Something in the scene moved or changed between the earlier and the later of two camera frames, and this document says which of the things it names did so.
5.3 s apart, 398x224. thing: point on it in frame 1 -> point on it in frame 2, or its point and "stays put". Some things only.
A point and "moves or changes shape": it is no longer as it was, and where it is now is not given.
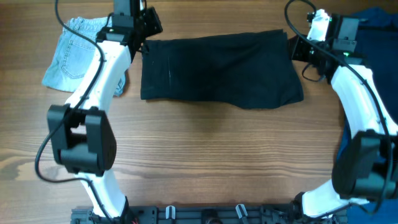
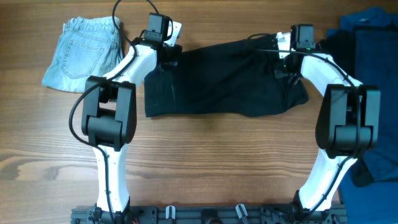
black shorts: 249,70 moves or changes shape
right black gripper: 295,52 -> 279,73
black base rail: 205,214 stays put
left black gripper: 155,27 -> 173,61
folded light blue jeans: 73,53 stays put
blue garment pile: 377,45 stays put
